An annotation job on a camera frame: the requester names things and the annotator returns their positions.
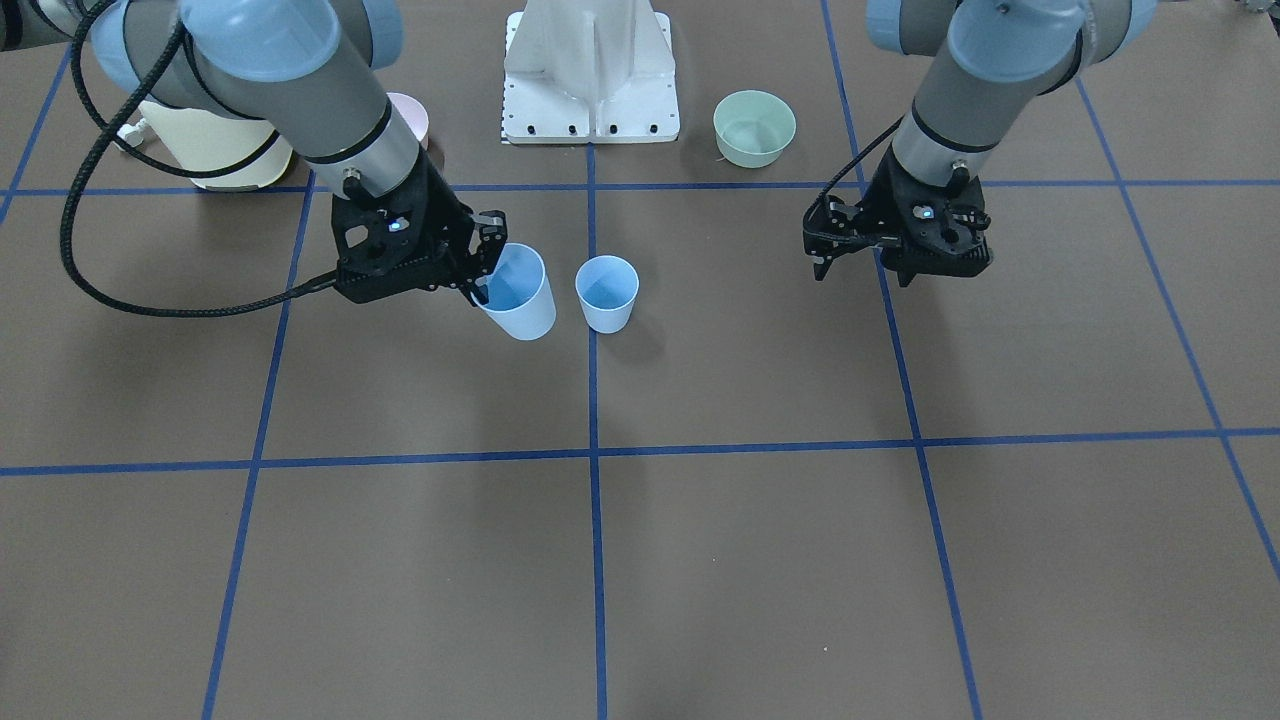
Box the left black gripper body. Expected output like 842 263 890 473
861 150 986 261

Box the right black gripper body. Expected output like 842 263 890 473
388 160 481 286

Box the light blue cup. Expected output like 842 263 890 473
575 255 640 334
479 243 557 341

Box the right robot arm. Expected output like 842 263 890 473
3 1 509 318

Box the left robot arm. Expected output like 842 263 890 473
803 1 1158 287

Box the pink bowl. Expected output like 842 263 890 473
381 92 429 155

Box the green bowl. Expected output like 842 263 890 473
712 90 797 169

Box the cream toaster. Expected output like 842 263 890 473
140 101 293 192

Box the toaster power plug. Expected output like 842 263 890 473
115 118 151 151

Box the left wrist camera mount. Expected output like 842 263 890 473
879 193 995 288

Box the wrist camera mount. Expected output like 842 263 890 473
330 196 453 304
879 193 995 288

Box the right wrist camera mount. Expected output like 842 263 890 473
330 196 453 304

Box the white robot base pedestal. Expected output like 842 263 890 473
500 1 682 145

